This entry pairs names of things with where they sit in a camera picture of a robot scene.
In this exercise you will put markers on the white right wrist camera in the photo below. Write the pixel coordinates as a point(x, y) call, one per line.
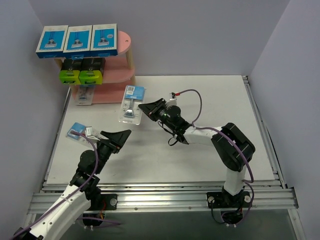
point(172, 102)

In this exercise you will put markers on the blue Harry's razor box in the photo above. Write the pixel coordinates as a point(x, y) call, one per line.
point(78, 42)
point(52, 41)
point(104, 40)

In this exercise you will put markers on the aluminium rail frame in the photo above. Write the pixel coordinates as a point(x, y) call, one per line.
point(224, 95)

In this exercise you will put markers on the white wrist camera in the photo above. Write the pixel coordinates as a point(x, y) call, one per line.
point(172, 102)
point(92, 133)

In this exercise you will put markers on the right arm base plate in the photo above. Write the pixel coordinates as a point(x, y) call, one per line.
point(224, 200)

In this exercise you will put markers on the white Gillette razor pack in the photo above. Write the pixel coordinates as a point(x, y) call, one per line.
point(129, 112)

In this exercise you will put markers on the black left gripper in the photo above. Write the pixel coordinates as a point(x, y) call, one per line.
point(110, 144)

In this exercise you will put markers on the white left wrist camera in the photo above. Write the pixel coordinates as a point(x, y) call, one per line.
point(92, 133)

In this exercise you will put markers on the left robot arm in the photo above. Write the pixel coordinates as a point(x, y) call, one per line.
point(80, 194)

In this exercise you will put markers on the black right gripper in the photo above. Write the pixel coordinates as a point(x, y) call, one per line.
point(155, 113)

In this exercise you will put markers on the black green razor box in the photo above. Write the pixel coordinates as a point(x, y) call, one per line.
point(70, 72)
point(91, 71)

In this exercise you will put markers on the pink three-tier shelf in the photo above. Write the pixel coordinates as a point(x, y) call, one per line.
point(117, 69)

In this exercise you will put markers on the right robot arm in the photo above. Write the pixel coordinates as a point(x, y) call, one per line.
point(232, 146)

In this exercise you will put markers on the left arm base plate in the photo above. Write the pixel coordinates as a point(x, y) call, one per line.
point(107, 202)

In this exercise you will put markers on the clear blister razor pack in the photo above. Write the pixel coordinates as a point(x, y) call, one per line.
point(77, 131)
point(84, 95)

